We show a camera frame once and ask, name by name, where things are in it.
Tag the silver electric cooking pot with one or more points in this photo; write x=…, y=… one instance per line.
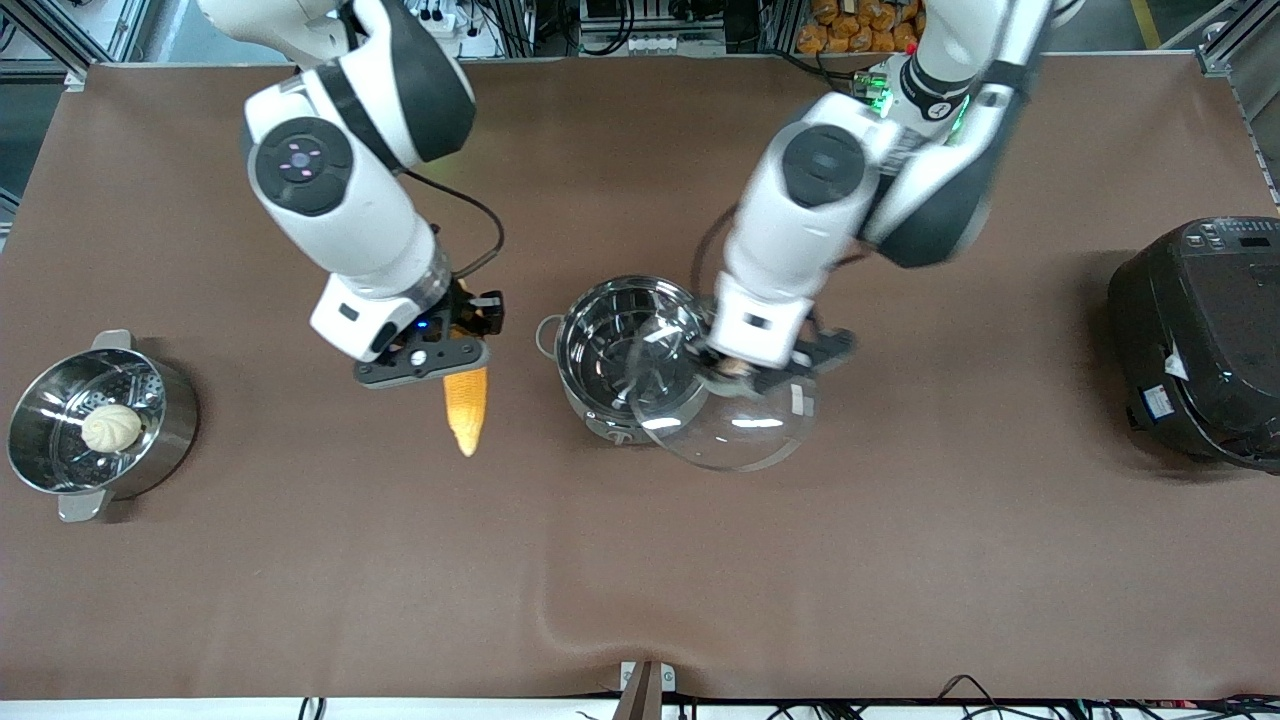
x=600, y=340

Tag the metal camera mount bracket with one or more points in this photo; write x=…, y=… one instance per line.
x=648, y=685

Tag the stainless steel steamer pot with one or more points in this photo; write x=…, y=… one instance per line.
x=170, y=420

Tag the white power strip with plugs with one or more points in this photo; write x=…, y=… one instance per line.
x=440, y=20

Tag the aluminium frame with panel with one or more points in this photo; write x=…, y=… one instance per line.
x=70, y=30

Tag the long white power strip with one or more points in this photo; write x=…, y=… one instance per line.
x=657, y=43

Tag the yellow corn cob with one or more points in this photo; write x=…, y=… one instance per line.
x=467, y=405

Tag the white steamed bun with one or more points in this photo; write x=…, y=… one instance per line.
x=111, y=428

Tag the bare aluminium frame profile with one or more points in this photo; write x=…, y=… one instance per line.
x=1235, y=40

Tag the brown table mat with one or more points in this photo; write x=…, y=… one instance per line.
x=640, y=560

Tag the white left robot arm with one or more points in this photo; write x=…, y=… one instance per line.
x=800, y=220

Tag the bag of orange fruit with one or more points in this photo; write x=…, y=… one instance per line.
x=860, y=28

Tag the black rice cooker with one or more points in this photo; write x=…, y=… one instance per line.
x=1200, y=340

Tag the glass pot lid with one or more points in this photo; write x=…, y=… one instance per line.
x=740, y=435

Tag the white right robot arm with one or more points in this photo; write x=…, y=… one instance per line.
x=340, y=200

